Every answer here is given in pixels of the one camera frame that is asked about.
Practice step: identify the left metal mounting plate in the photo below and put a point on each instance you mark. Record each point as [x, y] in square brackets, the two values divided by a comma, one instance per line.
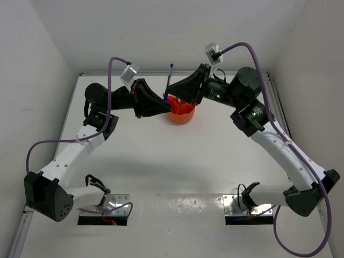
[114, 205]

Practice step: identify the blue pen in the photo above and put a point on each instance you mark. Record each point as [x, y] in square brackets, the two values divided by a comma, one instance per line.
[165, 95]

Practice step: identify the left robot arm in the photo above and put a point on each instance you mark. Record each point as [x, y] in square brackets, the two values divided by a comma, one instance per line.
[48, 192]

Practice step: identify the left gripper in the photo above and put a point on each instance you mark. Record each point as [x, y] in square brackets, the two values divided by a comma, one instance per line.
[144, 101]

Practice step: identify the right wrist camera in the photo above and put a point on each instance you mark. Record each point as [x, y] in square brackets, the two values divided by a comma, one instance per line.
[212, 51]

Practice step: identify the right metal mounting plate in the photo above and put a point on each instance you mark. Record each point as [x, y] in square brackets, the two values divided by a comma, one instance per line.
[234, 207]

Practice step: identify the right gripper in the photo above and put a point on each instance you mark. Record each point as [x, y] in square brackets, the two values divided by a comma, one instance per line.
[187, 90]

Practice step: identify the orange round container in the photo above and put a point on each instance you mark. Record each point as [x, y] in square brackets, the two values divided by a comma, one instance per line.
[181, 111]

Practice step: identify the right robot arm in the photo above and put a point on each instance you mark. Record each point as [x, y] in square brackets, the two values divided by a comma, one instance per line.
[309, 180]

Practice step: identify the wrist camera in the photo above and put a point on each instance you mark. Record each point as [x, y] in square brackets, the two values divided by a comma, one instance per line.
[212, 51]
[127, 76]

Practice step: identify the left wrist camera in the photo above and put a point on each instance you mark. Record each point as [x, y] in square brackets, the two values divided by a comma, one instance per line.
[127, 76]

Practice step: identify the metal mounting plate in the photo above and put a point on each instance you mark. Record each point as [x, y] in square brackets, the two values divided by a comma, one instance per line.
[234, 207]
[114, 205]

